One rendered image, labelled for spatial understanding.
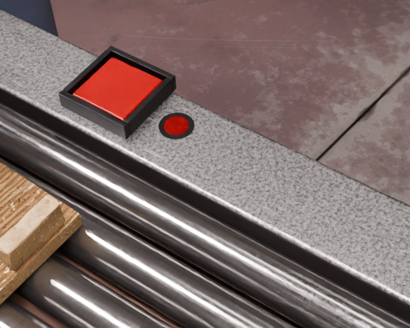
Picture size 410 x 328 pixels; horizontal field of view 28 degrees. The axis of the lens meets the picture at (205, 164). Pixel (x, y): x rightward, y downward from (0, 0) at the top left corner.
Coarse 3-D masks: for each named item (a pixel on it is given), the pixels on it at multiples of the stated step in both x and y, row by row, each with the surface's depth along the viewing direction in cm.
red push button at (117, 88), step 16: (112, 64) 76; (128, 64) 76; (96, 80) 75; (112, 80) 74; (128, 80) 74; (144, 80) 74; (160, 80) 74; (80, 96) 73; (96, 96) 73; (112, 96) 73; (128, 96) 73; (144, 96) 73; (112, 112) 72; (128, 112) 72
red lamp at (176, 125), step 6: (168, 120) 73; (174, 120) 73; (180, 120) 73; (186, 120) 73; (168, 126) 72; (174, 126) 72; (180, 126) 72; (186, 126) 72; (168, 132) 72; (174, 132) 72; (180, 132) 72
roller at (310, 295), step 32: (0, 128) 73; (32, 128) 72; (32, 160) 71; (64, 160) 70; (96, 160) 70; (96, 192) 68; (128, 192) 67; (160, 192) 68; (128, 224) 68; (160, 224) 66; (192, 224) 65; (224, 224) 66; (192, 256) 65; (224, 256) 64; (256, 256) 63; (256, 288) 63; (288, 288) 61; (320, 288) 61; (320, 320) 60; (352, 320) 59; (384, 320) 59
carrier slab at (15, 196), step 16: (0, 176) 67; (16, 176) 67; (0, 192) 66; (16, 192) 66; (32, 192) 66; (0, 208) 65; (16, 208) 65; (64, 208) 64; (0, 224) 64; (64, 224) 64; (80, 224) 65; (48, 240) 63; (64, 240) 64; (32, 256) 62; (48, 256) 63; (0, 272) 61; (16, 272) 61; (32, 272) 62; (0, 288) 60; (16, 288) 62; (0, 304) 61
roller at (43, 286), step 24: (48, 264) 63; (24, 288) 63; (48, 288) 62; (72, 288) 62; (96, 288) 62; (48, 312) 63; (72, 312) 61; (96, 312) 60; (120, 312) 60; (144, 312) 61
